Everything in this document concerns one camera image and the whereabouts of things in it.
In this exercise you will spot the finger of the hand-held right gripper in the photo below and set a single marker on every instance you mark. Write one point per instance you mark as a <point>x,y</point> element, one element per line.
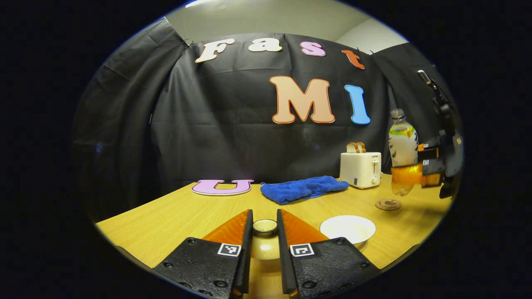
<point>409,174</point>
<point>432,148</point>

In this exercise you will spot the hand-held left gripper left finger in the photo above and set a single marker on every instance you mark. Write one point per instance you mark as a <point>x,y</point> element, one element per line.
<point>245,257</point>

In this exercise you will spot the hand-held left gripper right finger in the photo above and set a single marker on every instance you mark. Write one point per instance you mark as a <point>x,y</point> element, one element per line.
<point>284,257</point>

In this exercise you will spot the plastic water bottle orange drink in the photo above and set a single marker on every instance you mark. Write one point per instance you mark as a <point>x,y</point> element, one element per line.
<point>402,143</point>

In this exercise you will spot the round brown coaster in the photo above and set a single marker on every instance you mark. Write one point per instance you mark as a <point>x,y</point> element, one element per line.
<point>388,204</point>

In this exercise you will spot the cream ceramic teacup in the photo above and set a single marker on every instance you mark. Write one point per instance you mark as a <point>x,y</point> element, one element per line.
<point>347,228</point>

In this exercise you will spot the white toaster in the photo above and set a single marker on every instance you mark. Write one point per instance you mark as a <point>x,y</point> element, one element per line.
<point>360,170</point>

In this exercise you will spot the toast bread slice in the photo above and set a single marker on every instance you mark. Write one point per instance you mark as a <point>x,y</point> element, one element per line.
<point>360,147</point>
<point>351,148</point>

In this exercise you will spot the blue towel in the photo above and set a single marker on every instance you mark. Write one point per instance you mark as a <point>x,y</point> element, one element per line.
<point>303,189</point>

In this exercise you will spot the purple paper cutout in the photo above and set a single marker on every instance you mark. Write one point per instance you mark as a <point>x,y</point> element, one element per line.
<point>224,189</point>

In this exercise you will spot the black backdrop cloth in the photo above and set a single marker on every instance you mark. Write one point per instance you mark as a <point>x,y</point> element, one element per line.
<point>224,145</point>

